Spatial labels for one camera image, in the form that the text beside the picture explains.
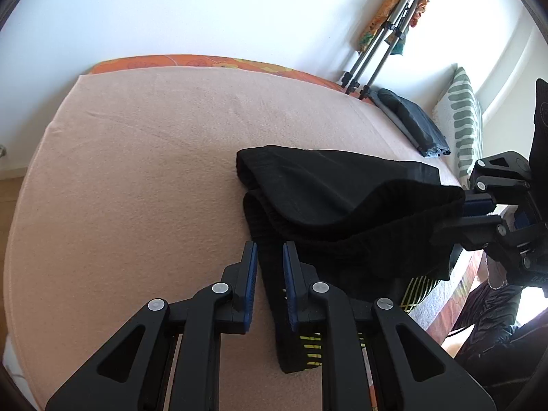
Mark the black pants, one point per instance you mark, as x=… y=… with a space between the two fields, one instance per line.
x=342 y=205

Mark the pink blanket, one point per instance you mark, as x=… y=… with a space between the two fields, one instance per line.
x=141 y=180

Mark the orange patterned bed sheet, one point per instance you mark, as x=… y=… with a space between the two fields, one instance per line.
x=205 y=60

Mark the metal tripod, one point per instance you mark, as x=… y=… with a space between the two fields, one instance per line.
x=385 y=38

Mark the folded dark blue clothes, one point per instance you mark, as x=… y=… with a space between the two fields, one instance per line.
x=413 y=120

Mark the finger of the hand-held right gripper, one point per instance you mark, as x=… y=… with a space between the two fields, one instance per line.
x=475 y=227
x=477 y=204

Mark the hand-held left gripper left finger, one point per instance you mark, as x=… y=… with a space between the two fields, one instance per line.
x=249 y=282

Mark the colourful patterned cloth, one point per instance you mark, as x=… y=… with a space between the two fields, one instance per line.
x=376 y=21

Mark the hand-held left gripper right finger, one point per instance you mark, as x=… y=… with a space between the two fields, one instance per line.
x=291 y=291

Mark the white green patterned pillow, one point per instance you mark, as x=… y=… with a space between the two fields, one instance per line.
x=462 y=120

